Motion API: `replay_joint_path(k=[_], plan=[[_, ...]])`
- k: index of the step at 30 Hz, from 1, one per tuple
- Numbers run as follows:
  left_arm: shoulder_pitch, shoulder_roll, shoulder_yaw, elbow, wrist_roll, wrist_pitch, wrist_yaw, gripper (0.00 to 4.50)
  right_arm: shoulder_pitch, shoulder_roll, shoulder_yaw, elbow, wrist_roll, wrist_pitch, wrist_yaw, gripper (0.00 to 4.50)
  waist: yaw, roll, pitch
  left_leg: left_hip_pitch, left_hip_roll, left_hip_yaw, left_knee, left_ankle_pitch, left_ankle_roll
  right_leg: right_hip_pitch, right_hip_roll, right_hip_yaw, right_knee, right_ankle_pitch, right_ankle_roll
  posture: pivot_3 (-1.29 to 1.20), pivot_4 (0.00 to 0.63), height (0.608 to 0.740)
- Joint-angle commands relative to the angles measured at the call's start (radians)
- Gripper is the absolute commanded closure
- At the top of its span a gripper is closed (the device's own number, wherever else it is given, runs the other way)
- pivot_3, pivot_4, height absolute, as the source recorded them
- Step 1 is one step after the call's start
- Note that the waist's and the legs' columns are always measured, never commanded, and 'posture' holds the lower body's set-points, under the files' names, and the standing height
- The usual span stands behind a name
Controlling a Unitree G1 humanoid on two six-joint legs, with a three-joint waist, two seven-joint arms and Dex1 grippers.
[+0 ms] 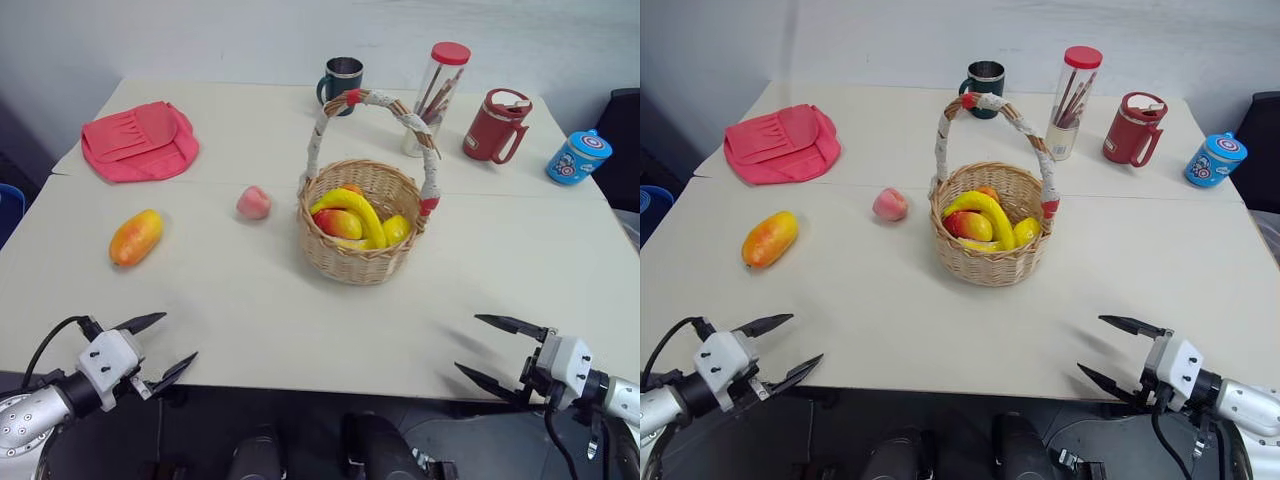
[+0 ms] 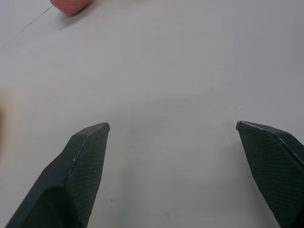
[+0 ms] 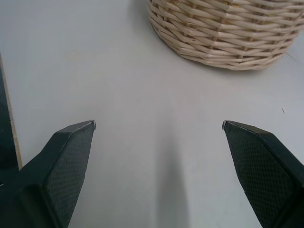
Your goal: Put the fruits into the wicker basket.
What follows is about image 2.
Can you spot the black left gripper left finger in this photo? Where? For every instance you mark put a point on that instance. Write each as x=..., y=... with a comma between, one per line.
x=71, y=180

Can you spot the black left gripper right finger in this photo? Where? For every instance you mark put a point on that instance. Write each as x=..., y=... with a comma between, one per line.
x=273, y=171

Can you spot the red apple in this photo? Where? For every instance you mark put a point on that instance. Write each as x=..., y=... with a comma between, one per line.
x=69, y=6

